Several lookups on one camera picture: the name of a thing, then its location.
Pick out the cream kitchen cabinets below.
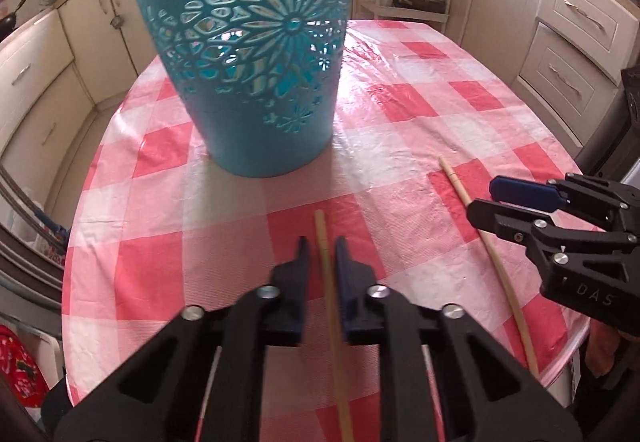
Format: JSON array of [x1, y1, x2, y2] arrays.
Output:
[[0, 0, 640, 223]]

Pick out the lone wooden chopstick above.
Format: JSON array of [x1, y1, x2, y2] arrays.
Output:
[[438, 155, 540, 379]]

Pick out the teal perforated plastic basket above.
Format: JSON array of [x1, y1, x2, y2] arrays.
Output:
[[137, 0, 352, 178]]

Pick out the person's right hand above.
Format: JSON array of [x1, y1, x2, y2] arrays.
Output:
[[585, 320, 620, 378]]

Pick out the pink checkered plastic tablecloth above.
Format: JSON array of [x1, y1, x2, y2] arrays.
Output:
[[60, 18, 599, 442]]

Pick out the black frying pan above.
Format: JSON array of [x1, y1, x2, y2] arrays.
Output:
[[0, 0, 27, 41]]

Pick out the red patterned cloth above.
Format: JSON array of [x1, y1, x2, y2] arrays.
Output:
[[0, 325, 49, 408]]

